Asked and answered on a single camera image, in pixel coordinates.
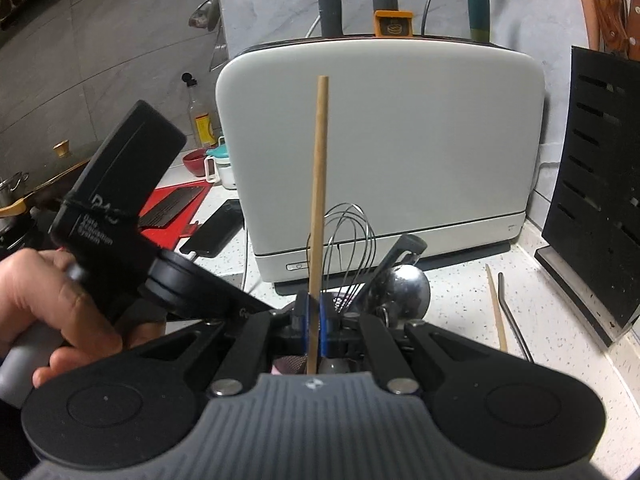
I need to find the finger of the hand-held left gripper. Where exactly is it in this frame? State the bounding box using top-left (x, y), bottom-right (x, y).
top-left (197, 270), bottom-right (275, 322)

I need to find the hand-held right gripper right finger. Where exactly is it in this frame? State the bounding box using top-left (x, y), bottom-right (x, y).
top-left (320, 294), bottom-right (493, 396)

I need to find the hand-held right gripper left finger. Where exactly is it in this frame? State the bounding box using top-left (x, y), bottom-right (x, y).
top-left (134, 292), bottom-right (308, 396)

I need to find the pink mesh cup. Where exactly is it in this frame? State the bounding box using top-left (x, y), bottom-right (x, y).
top-left (272, 354), bottom-right (308, 376)

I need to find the metal spoon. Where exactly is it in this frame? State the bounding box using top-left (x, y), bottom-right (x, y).
top-left (367, 265), bottom-right (432, 323)

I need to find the metal whisk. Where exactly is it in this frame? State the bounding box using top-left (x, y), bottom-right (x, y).
top-left (306, 203), bottom-right (377, 311)

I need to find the wooden chopstick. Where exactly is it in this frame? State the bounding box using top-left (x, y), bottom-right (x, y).
top-left (306, 76), bottom-right (331, 376)
top-left (484, 264), bottom-right (509, 353)

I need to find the metal straw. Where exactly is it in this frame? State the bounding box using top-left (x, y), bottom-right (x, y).
top-left (497, 272), bottom-right (535, 363)

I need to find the person's left hand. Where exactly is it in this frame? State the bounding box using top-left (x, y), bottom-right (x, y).
top-left (0, 247), bottom-right (167, 387)

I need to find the black ribbed plate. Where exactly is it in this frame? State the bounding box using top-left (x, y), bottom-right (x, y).
top-left (139, 186), bottom-right (206, 228)

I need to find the red bowl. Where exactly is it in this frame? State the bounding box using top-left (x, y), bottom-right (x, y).
top-left (182, 149), bottom-right (211, 177)

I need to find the red cutting board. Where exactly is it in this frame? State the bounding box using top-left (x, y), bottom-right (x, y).
top-left (137, 180), bottom-right (215, 251)

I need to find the black smartphone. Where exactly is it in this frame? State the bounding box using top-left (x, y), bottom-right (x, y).
top-left (179, 199), bottom-right (244, 258)

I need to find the black wok with lid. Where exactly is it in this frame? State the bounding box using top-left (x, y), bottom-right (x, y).
top-left (0, 142), bottom-right (101, 216)

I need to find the glass oil bottle yellow label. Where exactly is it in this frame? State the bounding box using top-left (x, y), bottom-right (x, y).
top-left (181, 74), bottom-right (217, 150)

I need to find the teal-lidded white cup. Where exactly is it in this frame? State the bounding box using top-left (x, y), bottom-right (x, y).
top-left (204, 136), bottom-right (238, 191)

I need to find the black cooktop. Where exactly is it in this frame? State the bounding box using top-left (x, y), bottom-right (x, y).
top-left (0, 210), bottom-right (61, 256)

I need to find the white knife sterilizer box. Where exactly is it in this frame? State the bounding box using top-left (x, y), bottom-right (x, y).
top-left (215, 37), bottom-right (546, 296)

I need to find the range hood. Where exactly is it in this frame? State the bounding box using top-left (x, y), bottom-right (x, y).
top-left (0, 0), bottom-right (58, 31)

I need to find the small orange sharpener block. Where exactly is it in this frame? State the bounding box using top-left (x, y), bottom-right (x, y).
top-left (374, 9), bottom-right (415, 40)

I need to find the black knife block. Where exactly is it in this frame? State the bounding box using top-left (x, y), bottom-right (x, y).
top-left (534, 46), bottom-right (640, 348)

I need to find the wooden rolling pin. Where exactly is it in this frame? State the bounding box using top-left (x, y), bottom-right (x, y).
top-left (572, 0), bottom-right (603, 51)

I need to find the metal wall fixture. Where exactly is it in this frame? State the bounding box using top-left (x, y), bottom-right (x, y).
top-left (189, 0), bottom-right (221, 31)

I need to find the thin white cord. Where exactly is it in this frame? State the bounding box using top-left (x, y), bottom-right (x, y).
top-left (537, 142), bottom-right (571, 196)

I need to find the teal knife handle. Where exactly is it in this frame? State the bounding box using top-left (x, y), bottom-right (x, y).
top-left (467, 0), bottom-right (493, 43)

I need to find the striped wooden-handled knife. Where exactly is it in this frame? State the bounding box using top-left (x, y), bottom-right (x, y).
top-left (585, 0), bottom-right (628, 56)

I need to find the brown-handled cleaver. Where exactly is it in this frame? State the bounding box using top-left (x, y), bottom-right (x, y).
top-left (625, 0), bottom-right (640, 61)

